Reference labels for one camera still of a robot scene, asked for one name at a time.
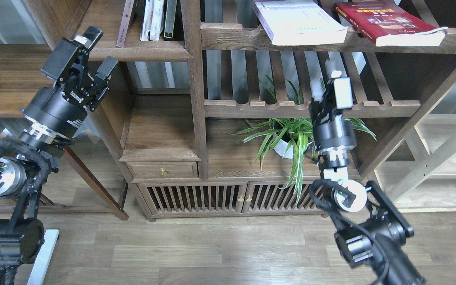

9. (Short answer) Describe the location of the white upright book left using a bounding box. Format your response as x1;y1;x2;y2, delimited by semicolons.
139;0;154;42

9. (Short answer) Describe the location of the white upright book middle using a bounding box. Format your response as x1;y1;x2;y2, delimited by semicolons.
149;0;166;41

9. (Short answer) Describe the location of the brass drawer knob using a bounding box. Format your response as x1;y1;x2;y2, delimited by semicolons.
160;168;169;177

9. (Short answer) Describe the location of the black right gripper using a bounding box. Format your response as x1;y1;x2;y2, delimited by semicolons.
310;59;357;152

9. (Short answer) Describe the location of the white upright book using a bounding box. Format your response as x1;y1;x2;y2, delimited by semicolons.
149;0;166;41
139;0;154;42

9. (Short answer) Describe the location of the dark wooden bookshelf cabinet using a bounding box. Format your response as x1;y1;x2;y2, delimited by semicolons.
26;0;456;222

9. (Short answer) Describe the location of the white book lying flat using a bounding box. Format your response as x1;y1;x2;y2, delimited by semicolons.
253;0;348;46

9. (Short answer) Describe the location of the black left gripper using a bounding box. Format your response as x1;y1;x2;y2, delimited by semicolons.
23;26;119;138

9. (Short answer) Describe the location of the white metal base bar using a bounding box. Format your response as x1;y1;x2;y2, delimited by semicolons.
27;229;60;285

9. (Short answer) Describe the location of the green spider plant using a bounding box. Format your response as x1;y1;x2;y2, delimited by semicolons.
237;70;376;202

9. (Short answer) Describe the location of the light wooden shelf unit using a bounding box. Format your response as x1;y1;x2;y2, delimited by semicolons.
370;85;456;212

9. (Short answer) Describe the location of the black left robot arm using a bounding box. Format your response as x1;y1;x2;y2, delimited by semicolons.
0;26;118;285

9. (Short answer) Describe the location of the dark green upright book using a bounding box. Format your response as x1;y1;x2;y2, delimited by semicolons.
163;0;179;41

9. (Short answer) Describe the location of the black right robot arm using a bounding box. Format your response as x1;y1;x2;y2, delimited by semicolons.
309;60;426;285

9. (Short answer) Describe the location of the maroon book with white characters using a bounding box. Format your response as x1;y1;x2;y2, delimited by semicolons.
116;0;137;48

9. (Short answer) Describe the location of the red book with photos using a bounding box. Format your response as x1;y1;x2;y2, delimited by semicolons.
333;0;448;47

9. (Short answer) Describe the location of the white plant pot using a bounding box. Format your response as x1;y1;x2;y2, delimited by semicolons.
274;135;294;160

